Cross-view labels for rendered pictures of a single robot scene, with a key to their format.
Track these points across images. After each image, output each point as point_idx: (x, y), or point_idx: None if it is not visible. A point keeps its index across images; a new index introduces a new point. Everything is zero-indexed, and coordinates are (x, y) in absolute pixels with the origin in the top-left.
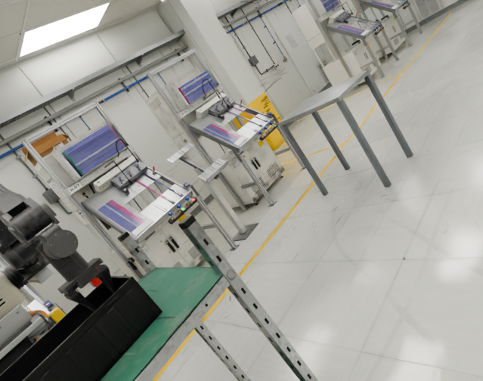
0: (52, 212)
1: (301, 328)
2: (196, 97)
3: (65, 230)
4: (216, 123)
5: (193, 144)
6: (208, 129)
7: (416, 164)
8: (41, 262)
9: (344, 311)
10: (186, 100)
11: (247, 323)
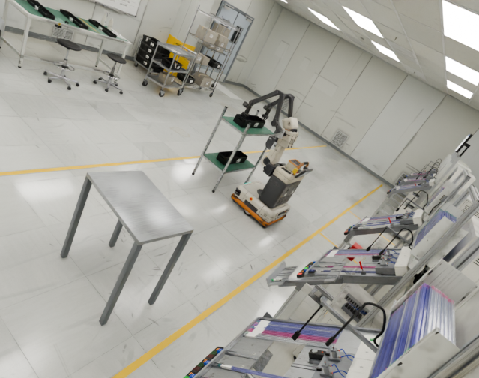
0: (249, 102)
1: (207, 215)
2: (390, 325)
3: (243, 102)
4: (321, 345)
5: (326, 280)
6: (329, 331)
7: (76, 241)
8: (276, 131)
9: (187, 206)
10: (397, 302)
11: (235, 239)
